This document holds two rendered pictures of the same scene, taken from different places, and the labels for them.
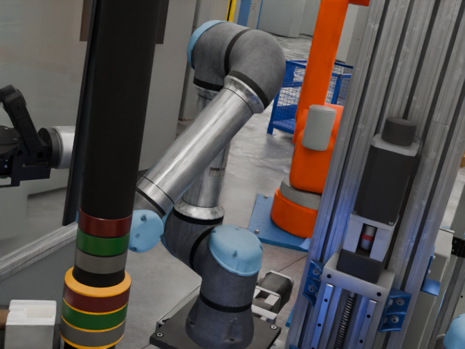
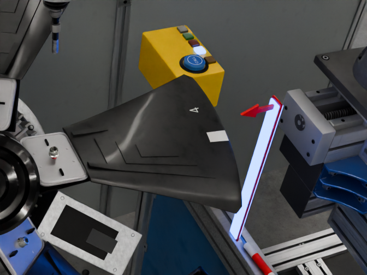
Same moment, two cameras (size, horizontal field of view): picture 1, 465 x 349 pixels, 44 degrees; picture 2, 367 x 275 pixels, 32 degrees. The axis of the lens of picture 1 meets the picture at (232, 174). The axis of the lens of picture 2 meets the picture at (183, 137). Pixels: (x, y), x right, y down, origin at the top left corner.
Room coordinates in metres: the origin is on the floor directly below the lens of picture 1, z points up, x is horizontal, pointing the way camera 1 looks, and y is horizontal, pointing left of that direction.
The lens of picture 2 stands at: (-0.02, -0.39, 1.78)
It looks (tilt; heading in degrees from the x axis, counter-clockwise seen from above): 43 degrees down; 37
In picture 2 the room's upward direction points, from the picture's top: 11 degrees clockwise
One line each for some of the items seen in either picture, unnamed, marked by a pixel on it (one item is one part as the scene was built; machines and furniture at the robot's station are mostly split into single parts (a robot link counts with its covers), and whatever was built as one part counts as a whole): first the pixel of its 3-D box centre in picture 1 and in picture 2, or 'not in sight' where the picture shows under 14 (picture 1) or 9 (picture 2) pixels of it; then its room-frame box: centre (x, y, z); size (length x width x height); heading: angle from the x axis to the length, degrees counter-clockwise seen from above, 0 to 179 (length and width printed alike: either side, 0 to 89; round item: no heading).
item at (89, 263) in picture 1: (101, 253); not in sight; (0.34, 0.07, 1.58); 0.03 x 0.03 x 0.01
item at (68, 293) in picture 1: (97, 287); not in sight; (0.34, 0.07, 1.55); 0.04 x 0.04 x 0.01
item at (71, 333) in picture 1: (93, 320); not in sight; (0.34, 0.07, 1.53); 0.04 x 0.04 x 0.01
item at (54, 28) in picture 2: not in sight; (55, 33); (0.34, 0.07, 1.38); 0.01 x 0.01 x 0.05
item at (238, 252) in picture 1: (230, 262); not in sight; (1.11, -0.03, 1.20); 0.13 x 0.12 x 0.14; 44
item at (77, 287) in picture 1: (95, 304); not in sight; (0.34, 0.07, 1.54); 0.04 x 0.04 x 0.05
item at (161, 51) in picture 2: not in sight; (179, 71); (0.77, 0.25, 1.02); 0.16 x 0.10 x 0.11; 72
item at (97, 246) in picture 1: (103, 235); not in sight; (0.34, 0.07, 1.59); 0.03 x 0.03 x 0.01
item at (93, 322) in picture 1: (95, 304); not in sight; (0.34, 0.07, 1.54); 0.04 x 0.04 x 0.01
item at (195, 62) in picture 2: not in sight; (194, 63); (0.76, 0.20, 1.08); 0.04 x 0.04 x 0.02
